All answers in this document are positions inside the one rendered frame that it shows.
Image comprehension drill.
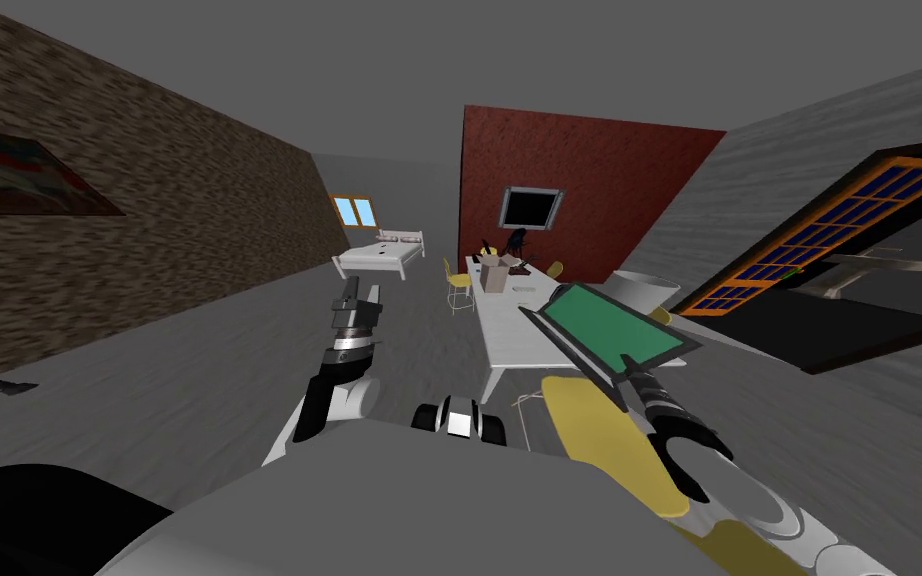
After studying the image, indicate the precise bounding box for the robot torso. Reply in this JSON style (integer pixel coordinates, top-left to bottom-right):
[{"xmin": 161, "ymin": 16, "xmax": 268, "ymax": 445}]
[{"xmin": 96, "ymin": 394, "xmax": 750, "ymax": 576}]

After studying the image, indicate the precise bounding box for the orange framed window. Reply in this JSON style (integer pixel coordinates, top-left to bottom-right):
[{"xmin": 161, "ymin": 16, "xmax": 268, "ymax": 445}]
[{"xmin": 330, "ymin": 195, "xmax": 379, "ymax": 232}]

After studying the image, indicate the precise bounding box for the white long table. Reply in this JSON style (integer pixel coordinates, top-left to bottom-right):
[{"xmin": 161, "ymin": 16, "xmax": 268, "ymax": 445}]
[{"xmin": 464, "ymin": 227, "xmax": 688, "ymax": 406}]

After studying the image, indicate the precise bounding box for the grey framed black screen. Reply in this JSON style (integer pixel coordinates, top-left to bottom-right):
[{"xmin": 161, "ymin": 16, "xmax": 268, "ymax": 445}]
[{"xmin": 497, "ymin": 185, "xmax": 566, "ymax": 233}]

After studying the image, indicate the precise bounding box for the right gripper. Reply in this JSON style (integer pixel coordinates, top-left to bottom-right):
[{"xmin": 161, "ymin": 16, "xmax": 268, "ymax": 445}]
[{"xmin": 618, "ymin": 354, "xmax": 661, "ymax": 403}]

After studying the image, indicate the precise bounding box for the dark framed wall picture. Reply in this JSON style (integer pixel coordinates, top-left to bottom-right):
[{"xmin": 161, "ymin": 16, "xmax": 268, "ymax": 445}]
[{"xmin": 0, "ymin": 122, "xmax": 127, "ymax": 218}]

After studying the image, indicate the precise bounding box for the white bed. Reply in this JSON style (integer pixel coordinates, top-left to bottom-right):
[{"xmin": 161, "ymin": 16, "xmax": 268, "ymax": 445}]
[{"xmin": 330, "ymin": 228, "xmax": 427, "ymax": 282}]

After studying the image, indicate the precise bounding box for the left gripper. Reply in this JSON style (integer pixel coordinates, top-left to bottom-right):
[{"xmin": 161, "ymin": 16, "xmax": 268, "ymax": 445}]
[{"xmin": 330, "ymin": 275, "xmax": 386, "ymax": 337}]

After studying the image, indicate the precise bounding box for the white round tub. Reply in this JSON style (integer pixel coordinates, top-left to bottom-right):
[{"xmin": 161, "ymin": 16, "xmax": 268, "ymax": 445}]
[{"xmin": 603, "ymin": 269, "xmax": 683, "ymax": 318}]

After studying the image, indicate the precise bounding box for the yellow chair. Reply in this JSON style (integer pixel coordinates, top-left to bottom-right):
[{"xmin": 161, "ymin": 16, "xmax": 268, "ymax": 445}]
[
  {"xmin": 512, "ymin": 374, "xmax": 819, "ymax": 576},
  {"xmin": 441, "ymin": 256, "xmax": 477, "ymax": 316}
]

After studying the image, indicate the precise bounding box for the orange door with blue panes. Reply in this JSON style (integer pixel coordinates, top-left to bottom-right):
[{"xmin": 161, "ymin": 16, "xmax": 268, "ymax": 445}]
[{"xmin": 668, "ymin": 154, "xmax": 922, "ymax": 320}]

